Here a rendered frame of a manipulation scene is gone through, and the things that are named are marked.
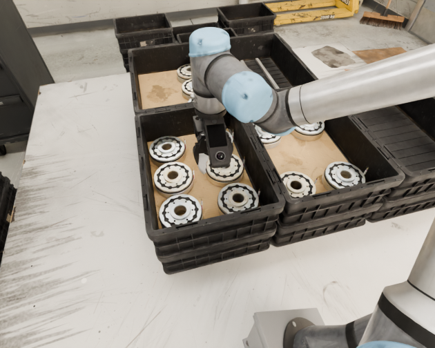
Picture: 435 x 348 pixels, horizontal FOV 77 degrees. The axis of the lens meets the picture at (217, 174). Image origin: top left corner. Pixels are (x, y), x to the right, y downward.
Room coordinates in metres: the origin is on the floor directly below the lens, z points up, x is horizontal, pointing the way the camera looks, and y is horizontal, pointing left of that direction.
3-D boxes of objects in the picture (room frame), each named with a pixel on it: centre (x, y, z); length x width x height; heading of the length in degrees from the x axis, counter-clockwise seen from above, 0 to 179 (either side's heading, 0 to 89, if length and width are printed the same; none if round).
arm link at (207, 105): (0.50, 0.02, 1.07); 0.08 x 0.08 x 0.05
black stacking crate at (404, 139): (0.62, -0.54, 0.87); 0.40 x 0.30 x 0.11; 15
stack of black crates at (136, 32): (2.11, 0.55, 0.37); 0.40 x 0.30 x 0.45; 106
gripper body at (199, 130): (0.51, 0.02, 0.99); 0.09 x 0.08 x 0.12; 14
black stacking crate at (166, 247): (0.47, 0.04, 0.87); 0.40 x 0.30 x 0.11; 15
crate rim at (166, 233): (0.47, 0.04, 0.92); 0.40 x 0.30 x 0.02; 15
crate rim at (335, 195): (0.55, -0.25, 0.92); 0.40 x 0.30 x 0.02; 15
